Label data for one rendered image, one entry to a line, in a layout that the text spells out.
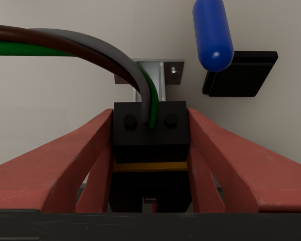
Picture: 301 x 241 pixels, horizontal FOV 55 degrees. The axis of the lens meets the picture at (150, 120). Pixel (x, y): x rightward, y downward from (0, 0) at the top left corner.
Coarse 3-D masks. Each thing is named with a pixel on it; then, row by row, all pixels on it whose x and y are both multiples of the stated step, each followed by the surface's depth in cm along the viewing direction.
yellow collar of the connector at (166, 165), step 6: (114, 156) 13; (114, 162) 13; (168, 162) 13; (174, 162) 13; (180, 162) 13; (186, 162) 13; (114, 168) 13; (120, 168) 13; (126, 168) 13; (132, 168) 13; (138, 168) 13; (144, 168) 13; (150, 168) 13; (156, 168) 13; (162, 168) 13; (168, 168) 13; (174, 168) 13; (180, 168) 13; (186, 168) 13
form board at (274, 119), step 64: (0, 0) 15; (64, 0) 15; (128, 0) 15; (192, 0) 15; (256, 0) 15; (0, 64) 19; (64, 64) 19; (192, 64) 19; (0, 128) 26; (64, 128) 26; (256, 128) 27
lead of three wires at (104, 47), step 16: (0, 32) 6; (16, 32) 6; (32, 32) 6; (48, 32) 7; (64, 32) 7; (0, 48) 6; (16, 48) 6; (32, 48) 6; (48, 48) 7; (64, 48) 7; (80, 48) 7; (96, 48) 7; (112, 48) 8; (96, 64) 7; (112, 64) 8; (128, 64) 8; (128, 80) 9; (144, 80) 9; (144, 96) 9; (144, 112) 11
